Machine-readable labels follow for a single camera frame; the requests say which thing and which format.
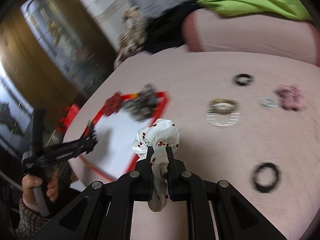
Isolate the brown patterned blanket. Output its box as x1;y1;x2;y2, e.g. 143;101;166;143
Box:
114;6;147;68

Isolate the green blanket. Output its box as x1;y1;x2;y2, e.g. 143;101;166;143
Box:
197;0;313;22

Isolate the large black hair tie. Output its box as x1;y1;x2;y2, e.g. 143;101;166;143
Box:
252;162;281;194

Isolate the person's left forearm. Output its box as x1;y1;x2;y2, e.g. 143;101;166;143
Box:
17;197;52;234

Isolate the leopard print scrunchie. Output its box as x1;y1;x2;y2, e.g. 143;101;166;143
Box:
207;98;239;116

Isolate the white cherry print scrunchie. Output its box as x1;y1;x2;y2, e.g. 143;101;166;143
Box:
132;118;180;213

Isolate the red bag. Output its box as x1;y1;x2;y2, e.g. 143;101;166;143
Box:
57;103;81;133

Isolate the pink bolster pillow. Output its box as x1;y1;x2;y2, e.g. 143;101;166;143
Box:
181;8;320;67

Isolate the grey sheer scrunchie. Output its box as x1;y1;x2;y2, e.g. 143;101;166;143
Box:
123;84;161;122

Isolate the pink plaid scrunchie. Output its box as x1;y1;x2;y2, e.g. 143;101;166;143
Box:
276;84;308;111

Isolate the red dotted scrunchie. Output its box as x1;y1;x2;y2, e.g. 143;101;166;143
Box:
103;92;126;117

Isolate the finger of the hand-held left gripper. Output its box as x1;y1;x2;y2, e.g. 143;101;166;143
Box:
54;139;98;163

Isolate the person's left hand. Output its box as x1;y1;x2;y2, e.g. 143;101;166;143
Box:
21;171;60;213

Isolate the wooden door with glass panel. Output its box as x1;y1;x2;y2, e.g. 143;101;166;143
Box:
0;0;118;120

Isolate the black cloth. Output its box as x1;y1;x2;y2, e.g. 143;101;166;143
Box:
144;7;198;55

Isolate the pale bead bracelet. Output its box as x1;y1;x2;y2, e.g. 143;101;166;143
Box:
258;96;278;111

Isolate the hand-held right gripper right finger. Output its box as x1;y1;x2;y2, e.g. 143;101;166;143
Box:
166;147;288;240

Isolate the red tray box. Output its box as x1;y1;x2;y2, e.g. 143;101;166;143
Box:
59;91;171;183

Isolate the white paper box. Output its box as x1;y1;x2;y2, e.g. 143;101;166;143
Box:
70;177;97;192

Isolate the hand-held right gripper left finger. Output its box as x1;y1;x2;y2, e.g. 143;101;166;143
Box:
26;146;154;240

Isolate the small black scrunchie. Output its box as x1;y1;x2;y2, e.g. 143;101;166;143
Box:
234;73;254;87

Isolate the white pearl bracelet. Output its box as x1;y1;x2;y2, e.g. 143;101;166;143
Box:
206;111;241;128

